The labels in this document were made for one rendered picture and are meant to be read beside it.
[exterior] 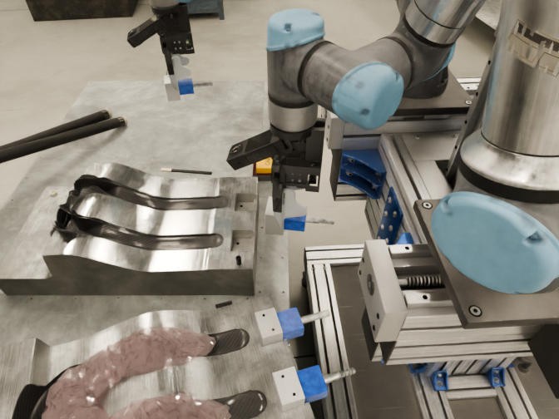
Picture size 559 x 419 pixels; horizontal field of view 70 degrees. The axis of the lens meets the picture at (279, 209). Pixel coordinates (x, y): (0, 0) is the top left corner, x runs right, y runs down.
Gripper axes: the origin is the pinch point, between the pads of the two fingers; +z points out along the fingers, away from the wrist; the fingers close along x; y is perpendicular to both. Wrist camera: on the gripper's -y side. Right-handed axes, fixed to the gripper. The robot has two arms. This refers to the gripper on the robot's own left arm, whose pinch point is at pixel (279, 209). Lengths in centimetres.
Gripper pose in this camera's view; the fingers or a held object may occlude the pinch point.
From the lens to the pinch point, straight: 75.5
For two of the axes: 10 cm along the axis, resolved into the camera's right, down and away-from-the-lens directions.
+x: 1.4, -7.1, 6.9
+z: 0.0, 7.0, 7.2
